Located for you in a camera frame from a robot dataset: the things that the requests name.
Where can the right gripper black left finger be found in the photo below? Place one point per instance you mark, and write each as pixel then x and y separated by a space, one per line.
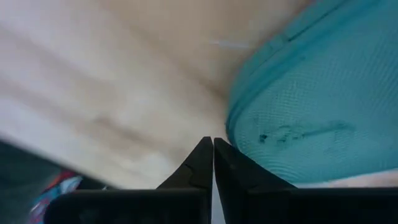
pixel 196 174

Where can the red and blue printed object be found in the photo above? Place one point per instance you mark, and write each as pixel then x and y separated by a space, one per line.
pixel 53 193

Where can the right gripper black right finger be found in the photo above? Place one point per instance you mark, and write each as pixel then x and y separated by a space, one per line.
pixel 236 174

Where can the teal slide sandal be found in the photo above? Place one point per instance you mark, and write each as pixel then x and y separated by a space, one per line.
pixel 311 93

